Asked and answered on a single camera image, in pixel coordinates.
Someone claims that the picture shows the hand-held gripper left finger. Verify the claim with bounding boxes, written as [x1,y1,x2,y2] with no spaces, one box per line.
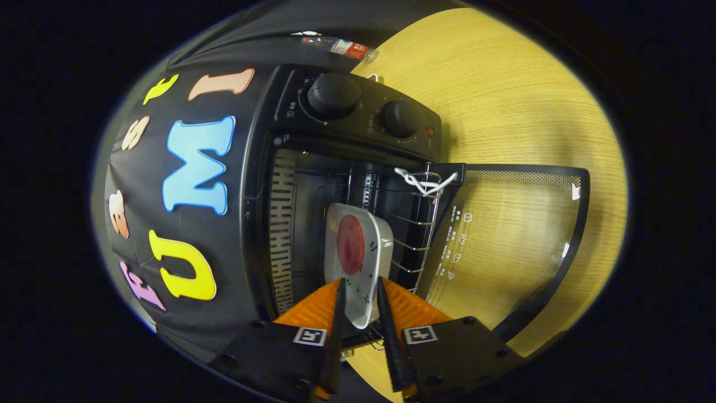
[210,278,348,403]

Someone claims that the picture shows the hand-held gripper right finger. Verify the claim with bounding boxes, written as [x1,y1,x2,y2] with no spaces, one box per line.
[376,276,524,403]

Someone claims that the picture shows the white food tray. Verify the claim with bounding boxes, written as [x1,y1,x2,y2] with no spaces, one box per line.
[323,203,394,330]

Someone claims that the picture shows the pink meat slice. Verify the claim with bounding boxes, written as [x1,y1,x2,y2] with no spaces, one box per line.
[336,215,366,275]

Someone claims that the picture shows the black toaster oven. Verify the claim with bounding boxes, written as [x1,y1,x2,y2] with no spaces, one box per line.
[241,63,591,351]

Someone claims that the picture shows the metal oven rack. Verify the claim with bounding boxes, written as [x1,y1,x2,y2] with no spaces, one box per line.
[322,162,444,350]

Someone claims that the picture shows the clear water bottle red label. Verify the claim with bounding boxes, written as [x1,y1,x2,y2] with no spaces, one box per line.
[291,32,380,63]

